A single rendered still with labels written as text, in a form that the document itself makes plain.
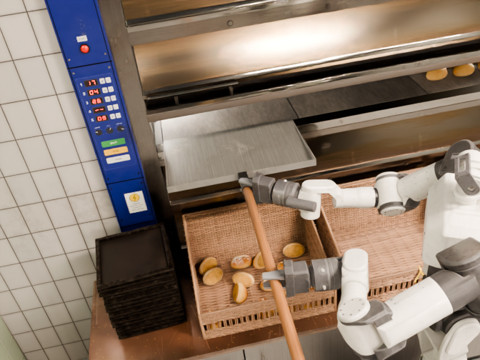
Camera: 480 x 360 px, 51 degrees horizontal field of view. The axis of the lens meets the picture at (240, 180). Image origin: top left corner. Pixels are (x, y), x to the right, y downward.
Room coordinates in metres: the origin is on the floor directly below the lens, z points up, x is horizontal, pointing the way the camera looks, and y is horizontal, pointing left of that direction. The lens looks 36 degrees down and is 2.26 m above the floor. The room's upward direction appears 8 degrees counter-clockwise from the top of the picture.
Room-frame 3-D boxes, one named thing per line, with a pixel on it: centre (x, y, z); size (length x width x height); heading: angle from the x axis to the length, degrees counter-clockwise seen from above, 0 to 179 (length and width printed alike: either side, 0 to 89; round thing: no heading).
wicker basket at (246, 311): (1.51, -0.02, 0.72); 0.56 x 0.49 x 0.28; 96
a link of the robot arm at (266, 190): (1.36, -0.11, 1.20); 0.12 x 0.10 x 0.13; 60
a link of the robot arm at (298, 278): (0.95, -0.15, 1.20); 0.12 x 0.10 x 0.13; 88
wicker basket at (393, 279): (1.56, -0.62, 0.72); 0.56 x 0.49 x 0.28; 97
